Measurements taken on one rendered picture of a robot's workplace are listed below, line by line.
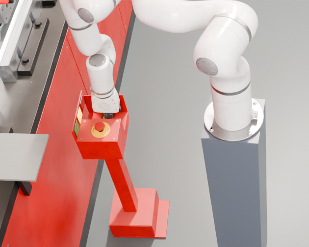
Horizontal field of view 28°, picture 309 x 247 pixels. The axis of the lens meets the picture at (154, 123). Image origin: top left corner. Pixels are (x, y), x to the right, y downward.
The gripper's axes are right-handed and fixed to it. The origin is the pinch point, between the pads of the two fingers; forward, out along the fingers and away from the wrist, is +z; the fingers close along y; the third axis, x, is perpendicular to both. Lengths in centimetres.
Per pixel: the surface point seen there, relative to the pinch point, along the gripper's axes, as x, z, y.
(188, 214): -2, 72, 30
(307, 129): 47, 67, 86
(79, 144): -15.1, -1.5, -8.6
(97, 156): -15.1, 6.2, -2.8
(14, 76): 6.8, -13.5, -36.1
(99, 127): -10.7, -6.9, -0.9
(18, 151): -34.7, -24.3, -21.7
